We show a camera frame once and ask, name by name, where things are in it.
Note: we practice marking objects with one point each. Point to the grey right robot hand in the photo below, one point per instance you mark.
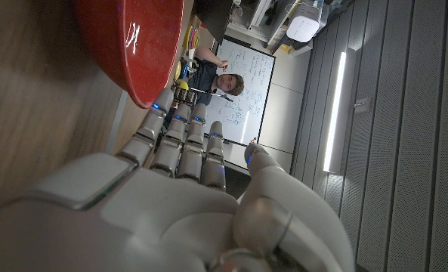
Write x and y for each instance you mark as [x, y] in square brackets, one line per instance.
[163, 211]

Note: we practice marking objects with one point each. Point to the red bowl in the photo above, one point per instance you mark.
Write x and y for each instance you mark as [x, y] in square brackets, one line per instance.
[140, 41]

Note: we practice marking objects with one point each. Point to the black striped block stack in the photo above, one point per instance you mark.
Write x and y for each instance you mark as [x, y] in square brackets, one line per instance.
[184, 96]

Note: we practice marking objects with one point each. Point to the white stick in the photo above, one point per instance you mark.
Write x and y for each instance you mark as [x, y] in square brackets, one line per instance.
[212, 93]

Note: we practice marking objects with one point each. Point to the yellow ball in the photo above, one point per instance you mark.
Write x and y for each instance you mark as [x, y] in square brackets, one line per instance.
[182, 84]

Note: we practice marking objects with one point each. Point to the seated person in dark shirt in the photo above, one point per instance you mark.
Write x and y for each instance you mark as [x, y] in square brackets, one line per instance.
[204, 77]

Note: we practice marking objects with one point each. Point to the whiteboard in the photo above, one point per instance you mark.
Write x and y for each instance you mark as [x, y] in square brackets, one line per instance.
[248, 94]

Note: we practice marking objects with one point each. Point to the long ceiling light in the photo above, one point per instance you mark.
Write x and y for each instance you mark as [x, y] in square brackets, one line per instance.
[335, 113]

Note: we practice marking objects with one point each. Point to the black computer monitor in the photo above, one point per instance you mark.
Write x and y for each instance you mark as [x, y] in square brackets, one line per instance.
[214, 17]

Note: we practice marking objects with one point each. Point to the white rounded appliance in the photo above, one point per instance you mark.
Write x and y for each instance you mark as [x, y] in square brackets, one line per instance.
[303, 24]

